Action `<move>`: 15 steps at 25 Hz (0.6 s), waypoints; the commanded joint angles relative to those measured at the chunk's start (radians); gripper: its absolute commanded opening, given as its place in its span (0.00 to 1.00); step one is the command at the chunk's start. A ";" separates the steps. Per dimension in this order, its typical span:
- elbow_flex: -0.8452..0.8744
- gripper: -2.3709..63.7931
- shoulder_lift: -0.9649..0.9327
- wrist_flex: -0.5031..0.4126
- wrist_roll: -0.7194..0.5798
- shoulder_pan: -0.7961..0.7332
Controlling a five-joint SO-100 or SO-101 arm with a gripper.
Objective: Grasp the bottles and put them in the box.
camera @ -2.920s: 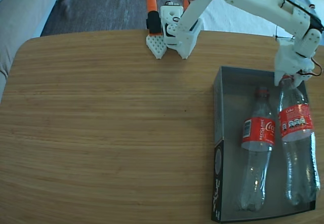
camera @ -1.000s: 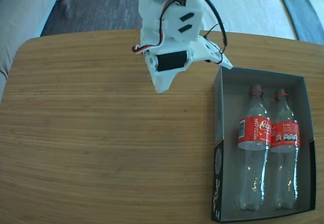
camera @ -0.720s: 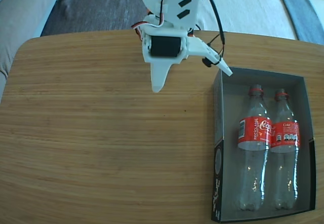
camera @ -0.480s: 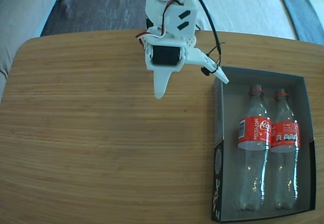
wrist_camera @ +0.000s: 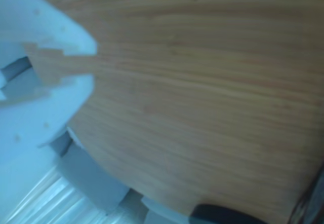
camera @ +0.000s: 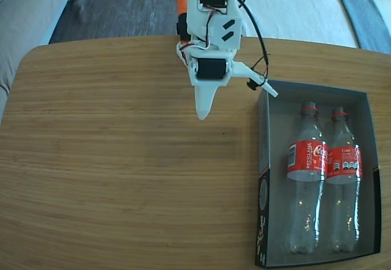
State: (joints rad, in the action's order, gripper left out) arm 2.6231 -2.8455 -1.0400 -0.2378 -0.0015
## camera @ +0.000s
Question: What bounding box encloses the dark grey striped rug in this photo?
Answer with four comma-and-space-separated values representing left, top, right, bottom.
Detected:
48, 0, 337, 43

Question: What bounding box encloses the clear bottle Coke nutrition label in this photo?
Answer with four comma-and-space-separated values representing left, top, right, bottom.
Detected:
325, 107, 363, 254

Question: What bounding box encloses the clear bottle Coca-Cola logo label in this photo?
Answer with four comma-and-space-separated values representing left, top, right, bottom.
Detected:
285, 101, 330, 255

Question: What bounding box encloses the grey cardboard box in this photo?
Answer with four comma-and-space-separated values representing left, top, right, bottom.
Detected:
255, 79, 382, 268

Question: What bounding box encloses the black cable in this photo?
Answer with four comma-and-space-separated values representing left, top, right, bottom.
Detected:
213, 0, 271, 83

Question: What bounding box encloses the white cushion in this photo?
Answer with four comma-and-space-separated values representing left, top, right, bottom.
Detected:
244, 0, 358, 49

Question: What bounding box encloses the blue grey cushion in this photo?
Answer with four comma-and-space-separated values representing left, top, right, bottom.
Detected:
331, 0, 391, 54

